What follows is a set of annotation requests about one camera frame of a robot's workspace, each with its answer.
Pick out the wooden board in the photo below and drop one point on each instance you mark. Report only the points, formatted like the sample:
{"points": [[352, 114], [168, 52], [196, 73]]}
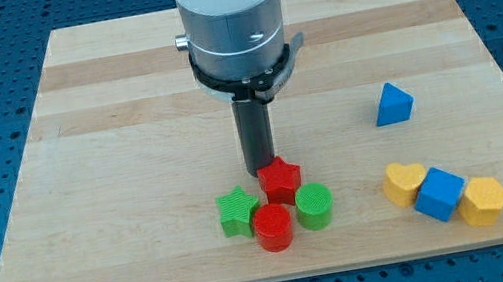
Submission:
{"points": [[384, 144]]}

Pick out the blue cube block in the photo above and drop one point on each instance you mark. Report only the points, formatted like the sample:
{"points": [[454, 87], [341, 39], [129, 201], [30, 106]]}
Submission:
{"points": [[439, 194]]}

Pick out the green cylinder block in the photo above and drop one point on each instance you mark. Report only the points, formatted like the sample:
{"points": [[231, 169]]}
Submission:
{"points": [[313, 203]]}

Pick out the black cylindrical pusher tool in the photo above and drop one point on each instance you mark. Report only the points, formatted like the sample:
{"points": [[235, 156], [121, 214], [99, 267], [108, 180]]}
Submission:
{"points": [[254, 131]]}

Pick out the green star block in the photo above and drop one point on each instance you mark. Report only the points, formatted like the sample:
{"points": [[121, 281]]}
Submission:
{"points": [[236, 210]]}

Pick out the yellow hexagon block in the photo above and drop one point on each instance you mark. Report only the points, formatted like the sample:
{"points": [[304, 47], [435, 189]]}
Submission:
{"points": [[481, 202]]}

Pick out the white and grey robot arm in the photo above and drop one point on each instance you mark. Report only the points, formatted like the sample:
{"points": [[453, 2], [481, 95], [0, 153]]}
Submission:
{"points": [[238, 53]]}

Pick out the yellow heart block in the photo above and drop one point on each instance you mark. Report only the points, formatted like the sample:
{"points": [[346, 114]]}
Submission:
{"points": [[402, 183]]}

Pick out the red cylinder block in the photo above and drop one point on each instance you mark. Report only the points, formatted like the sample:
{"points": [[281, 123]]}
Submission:
{"points": [[273, 227]]}

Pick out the blue triangle block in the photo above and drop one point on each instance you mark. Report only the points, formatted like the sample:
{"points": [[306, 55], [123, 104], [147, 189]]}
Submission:
{"points": [[395, 105]]}

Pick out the red star block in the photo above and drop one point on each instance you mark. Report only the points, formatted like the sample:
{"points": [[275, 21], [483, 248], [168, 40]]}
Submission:
{"points": [[280, 181]]}

